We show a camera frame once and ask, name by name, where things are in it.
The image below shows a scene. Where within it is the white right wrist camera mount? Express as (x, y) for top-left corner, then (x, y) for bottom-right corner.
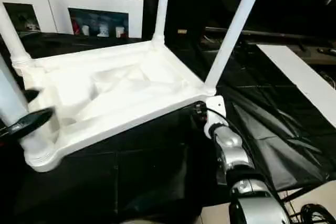
(203, 95), (228, 139)

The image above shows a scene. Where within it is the black slanted stand bar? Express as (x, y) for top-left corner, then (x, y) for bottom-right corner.
(279, 183), (317, 202)

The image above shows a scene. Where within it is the white plastic table leg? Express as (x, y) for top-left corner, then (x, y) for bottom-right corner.
(0, 4), (34, 71)
(0, 55), (57, 173)
(204, 0), (269, 95)
(151, 0), (172, 45)

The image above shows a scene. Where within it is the white flat side panel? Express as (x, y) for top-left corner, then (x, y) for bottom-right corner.
(256, 44), (336, 129)

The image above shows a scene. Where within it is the black work surface mat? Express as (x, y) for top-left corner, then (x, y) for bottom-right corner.
(0, 30), (336, 224)

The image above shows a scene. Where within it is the black floor cable bundle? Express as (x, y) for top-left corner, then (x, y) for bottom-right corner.
(293, 202), (336, 224)

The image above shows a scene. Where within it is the white plastic table top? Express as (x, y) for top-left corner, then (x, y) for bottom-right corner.
(21, 40), (217, 174)

